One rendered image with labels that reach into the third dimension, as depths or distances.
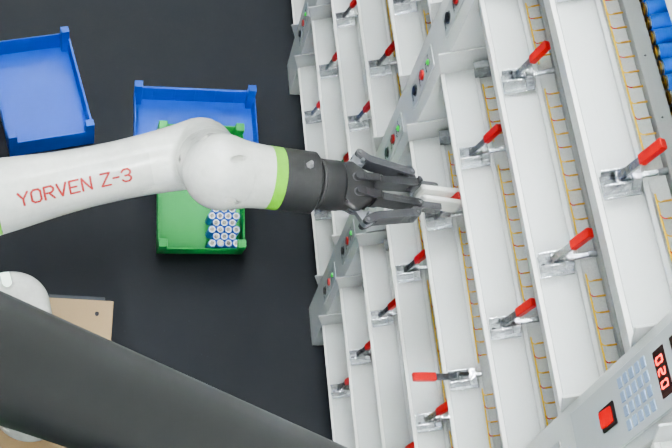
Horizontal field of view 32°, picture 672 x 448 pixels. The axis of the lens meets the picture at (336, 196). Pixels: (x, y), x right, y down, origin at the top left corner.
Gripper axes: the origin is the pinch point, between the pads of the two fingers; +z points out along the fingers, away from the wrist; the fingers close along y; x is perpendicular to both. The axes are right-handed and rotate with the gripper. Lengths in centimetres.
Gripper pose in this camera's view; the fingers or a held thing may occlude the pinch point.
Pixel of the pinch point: (438, 198)
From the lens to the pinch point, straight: 177.2
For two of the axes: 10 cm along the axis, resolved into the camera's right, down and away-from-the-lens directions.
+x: 3.7, -4.9, -7.9
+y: 0.9, 8.7, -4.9
